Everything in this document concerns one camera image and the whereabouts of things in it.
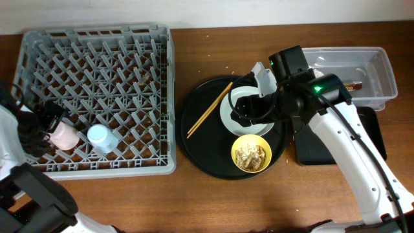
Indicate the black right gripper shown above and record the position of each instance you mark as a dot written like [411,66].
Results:
[257,115]

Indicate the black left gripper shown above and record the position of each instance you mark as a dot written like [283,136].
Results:
[55,112]

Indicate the pink plastic cup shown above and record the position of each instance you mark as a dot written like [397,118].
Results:
[64,137]

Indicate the yellow bowl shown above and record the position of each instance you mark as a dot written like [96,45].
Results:
[253,140]

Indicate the food scraps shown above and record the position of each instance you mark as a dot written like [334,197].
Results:
[250,158]

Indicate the light blue plastic cup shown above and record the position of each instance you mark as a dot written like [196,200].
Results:
[102,138]

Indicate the gold snack wrapper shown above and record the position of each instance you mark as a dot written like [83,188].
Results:
[353,86]

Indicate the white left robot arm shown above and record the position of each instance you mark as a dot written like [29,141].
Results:
[30,200]

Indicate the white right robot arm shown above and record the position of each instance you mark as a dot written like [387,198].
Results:
[325,105]

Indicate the grey plastic dishwasher rack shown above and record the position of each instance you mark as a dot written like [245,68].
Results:
[120,77]

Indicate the light grey plate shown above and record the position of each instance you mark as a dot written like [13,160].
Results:
[233,126]

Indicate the round black tray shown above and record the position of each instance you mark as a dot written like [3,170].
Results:
[209,148]

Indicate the black rectangular tray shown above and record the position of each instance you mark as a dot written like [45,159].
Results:
[310,150]

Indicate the clear plastic bin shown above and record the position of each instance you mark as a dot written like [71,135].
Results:
[368,65]

